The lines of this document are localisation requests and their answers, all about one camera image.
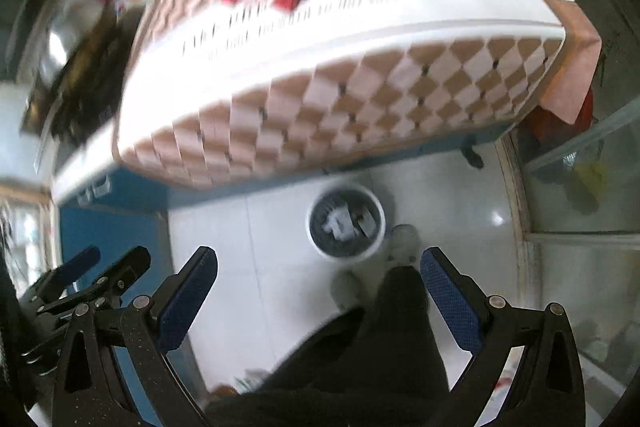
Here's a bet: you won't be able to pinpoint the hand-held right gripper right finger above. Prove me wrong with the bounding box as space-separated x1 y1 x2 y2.
420 247 586 427

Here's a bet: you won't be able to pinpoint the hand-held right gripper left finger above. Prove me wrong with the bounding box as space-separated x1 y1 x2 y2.
51 246 219 427

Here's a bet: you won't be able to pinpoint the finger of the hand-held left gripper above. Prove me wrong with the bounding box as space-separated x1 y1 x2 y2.
19 246 101 314
64 246 152 314

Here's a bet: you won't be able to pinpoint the blue cabinet with white top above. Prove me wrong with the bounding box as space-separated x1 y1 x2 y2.
50 117 211 427

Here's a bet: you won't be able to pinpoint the person's white right shoe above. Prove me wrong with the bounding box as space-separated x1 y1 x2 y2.
386 224 420 266

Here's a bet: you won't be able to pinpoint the person's white shoe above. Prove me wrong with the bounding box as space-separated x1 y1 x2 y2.
386 224 420 266
331 271 365 311

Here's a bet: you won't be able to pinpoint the person's black trouser legs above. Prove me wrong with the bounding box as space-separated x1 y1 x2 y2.
204 264 452 427

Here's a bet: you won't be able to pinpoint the person's white left shoe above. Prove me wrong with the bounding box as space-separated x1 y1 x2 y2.
331 271 365 311

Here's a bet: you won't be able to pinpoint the white bin with dark bag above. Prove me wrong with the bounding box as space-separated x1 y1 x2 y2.
305 186 387 264

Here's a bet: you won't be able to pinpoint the glass sliding door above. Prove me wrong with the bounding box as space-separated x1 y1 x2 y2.
495 0 640 408

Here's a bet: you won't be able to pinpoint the dark cooking pot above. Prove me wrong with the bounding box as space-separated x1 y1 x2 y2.
25 1 147 148

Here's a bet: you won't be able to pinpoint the yellow bag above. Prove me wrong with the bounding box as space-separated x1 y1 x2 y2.
570 152 613 208

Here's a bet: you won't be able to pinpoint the red bag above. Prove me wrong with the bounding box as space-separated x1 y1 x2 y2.
519 87 597 144

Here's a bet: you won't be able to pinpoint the checkered pink tablecloth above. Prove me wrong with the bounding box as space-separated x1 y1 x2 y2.
111 0 604 190

